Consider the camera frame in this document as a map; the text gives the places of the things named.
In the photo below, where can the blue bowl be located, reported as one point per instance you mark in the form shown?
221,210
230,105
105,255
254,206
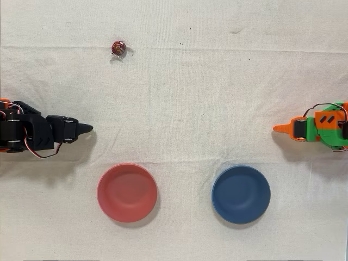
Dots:
241,194

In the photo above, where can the white tablecloth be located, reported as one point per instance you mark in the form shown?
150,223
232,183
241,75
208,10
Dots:
174,108

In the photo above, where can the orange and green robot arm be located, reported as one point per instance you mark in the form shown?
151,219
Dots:
329,133

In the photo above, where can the red candy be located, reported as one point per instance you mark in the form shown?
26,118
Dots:
118,48

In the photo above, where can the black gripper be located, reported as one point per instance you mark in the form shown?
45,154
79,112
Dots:
71,129

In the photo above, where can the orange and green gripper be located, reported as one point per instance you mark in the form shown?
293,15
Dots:
298,128

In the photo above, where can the pink bowl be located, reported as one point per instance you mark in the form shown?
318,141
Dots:
127,193

